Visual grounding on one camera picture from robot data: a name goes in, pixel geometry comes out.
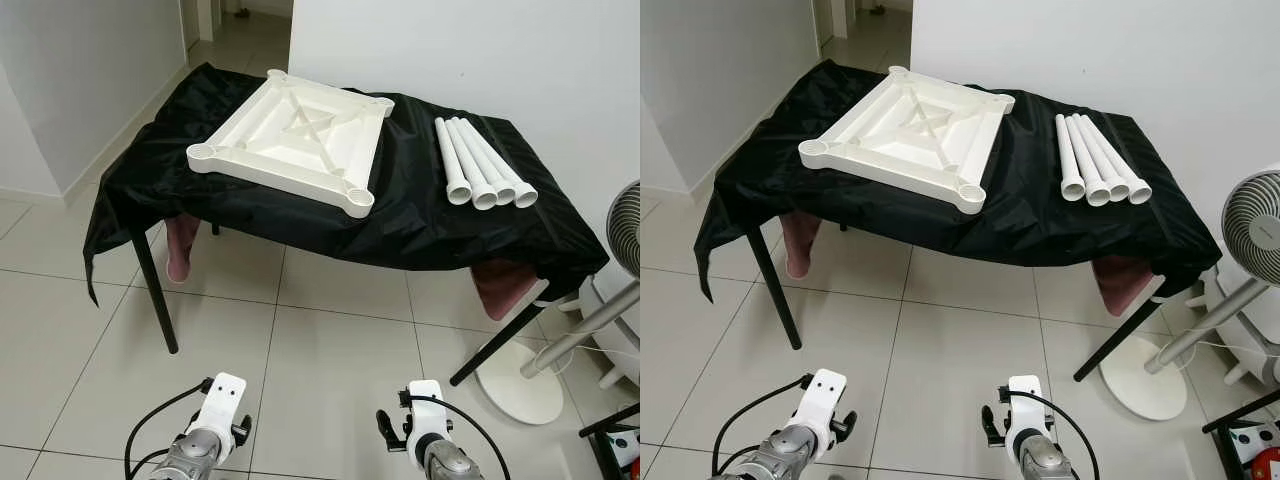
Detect white plastic table leg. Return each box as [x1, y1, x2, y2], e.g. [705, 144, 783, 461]
[435, 117, 474, 207]
[447, 116, 499, 212]
[1066, 113, 1112, 208]
[455, 116, 520, 209]
[1054, 113, 1087, 203]
[462, 117, 540, 209]
[1074, 113, 1133, 205]
[1081, 113, 1154, 206]

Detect white plastic table top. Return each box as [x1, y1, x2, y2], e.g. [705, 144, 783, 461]
[186, 68, 396, 219]
[797, 66, 1017, 216]

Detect black tablecloth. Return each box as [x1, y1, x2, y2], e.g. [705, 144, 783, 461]
[694, 58, 1223, 304]
[83, 62, 611, 308]

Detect black metal stand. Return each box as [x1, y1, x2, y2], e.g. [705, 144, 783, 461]
[1203, 413, 1280, 480]
[580, 403, 640, 480]

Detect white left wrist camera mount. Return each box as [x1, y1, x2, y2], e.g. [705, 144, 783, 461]
[795, 368, 851, 451]
[188, 372, 249, 451]

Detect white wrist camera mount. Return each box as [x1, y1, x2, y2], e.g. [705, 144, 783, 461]
[795, 368, 851, 451]
[1003, 375, 1051, 451]
[405, 379, 453, 459]
[188, 372, 249, 451]

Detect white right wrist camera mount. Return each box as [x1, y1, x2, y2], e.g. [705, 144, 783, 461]
[405, 379, 453, 459]
[1003, 375, 1051, 451]

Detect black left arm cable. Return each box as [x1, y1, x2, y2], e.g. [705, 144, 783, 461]
[124, 378, 213, 480]
[712, 375, 813, 476]

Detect white pedestal fan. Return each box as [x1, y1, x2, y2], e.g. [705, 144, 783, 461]
[1097, 165, 1280, 422]
[474, 180, 640, 427]

